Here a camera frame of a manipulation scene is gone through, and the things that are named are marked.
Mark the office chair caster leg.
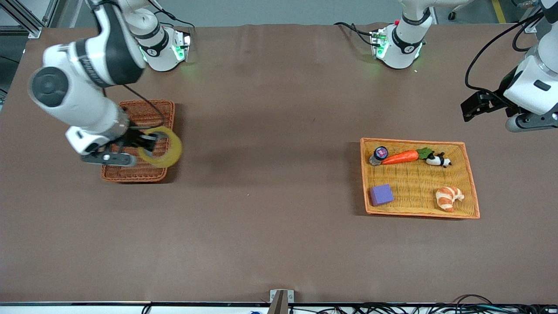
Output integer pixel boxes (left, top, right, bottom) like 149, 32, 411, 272
448, 0, 476, 21

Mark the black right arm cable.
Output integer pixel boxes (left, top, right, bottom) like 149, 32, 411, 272
123, 84, 168, 129

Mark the black right base cable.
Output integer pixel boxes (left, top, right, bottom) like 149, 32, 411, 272
148, 0, 195, 38

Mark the toy croissant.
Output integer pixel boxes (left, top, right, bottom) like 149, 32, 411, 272
436, 186, 465, 213

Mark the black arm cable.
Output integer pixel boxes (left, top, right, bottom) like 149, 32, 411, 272
123, 84, 168, 129
465, 11, 545, 107

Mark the black cable bundle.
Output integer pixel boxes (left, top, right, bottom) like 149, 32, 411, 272
288, 294, 558, 314

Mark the grey metal bracket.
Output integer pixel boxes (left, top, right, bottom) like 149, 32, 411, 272
269, 289, 295, 314

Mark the black left base cable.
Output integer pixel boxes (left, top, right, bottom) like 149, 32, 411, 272
333, 21, 376, 48

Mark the purple foam block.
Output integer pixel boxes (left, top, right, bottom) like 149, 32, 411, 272
369, 184, 395, 207

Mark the orange toy carrot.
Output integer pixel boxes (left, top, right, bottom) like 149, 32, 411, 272
382, 147, 435, 165

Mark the black white toy panda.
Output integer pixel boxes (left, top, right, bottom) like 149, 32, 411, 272
425, 152, 452, 168

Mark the brown table cover cloth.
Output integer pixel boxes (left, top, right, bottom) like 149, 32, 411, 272
0, 23, 558, 304

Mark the orange yellow wicker basket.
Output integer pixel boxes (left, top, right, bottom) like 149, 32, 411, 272
360, 137, 480, 219

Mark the brown wicker basket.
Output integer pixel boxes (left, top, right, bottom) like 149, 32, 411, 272
101, 99, 176, 183

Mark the yellowish clear tape roll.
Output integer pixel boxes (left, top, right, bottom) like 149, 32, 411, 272
138, 126, 183, 169

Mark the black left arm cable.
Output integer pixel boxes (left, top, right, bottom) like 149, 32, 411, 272
465, 11, 545, 107

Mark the black base cable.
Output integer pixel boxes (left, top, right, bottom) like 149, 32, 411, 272
148, 0, 195, 38
333, 21, 376, 48

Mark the small dark-capped bottle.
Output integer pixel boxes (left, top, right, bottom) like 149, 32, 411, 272
369, 146, 389, 167

